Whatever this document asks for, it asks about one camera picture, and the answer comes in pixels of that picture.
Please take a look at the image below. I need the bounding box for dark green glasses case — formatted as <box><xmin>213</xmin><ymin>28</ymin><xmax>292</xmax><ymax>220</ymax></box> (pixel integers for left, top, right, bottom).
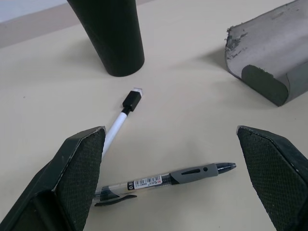
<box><xmin>224</xmin><ymin>0</ymin><xmax>308</xmax><ymax>107</ymax></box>

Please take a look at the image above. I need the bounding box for black tapered pen holder cup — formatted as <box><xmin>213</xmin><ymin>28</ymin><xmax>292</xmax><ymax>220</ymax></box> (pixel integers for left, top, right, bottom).
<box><xmin>66</xmin><ymin>0</ymin><xmax>145</xmax><ymax>78</ymax></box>

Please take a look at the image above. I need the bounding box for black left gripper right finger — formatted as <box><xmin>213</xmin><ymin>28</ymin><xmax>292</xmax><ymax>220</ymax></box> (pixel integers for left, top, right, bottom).
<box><xmin>236</xmin><ymin>125</ymin><xmax>308</xmax><ymax>231</ymax></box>

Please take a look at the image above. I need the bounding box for white pen with black cap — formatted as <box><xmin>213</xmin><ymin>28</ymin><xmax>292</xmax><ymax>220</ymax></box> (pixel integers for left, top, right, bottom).
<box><xmin>101</xmin><ymin>87</ymin><xmax>144</xmax><ymax>160</ymax></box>

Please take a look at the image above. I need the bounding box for clear gel pen grey grip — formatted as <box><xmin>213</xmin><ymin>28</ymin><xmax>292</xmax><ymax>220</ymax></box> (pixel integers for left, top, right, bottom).
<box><xmin>93</xmin><ymin>162</ymin><xmax>237</xmax><ymax>207</ymax></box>

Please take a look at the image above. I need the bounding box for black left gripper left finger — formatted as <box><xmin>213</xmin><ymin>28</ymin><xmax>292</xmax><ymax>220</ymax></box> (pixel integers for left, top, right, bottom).
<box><xmin>0</xmin><ymin>126</ymin><xmax>107</xmax><ymax>231</ymax></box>

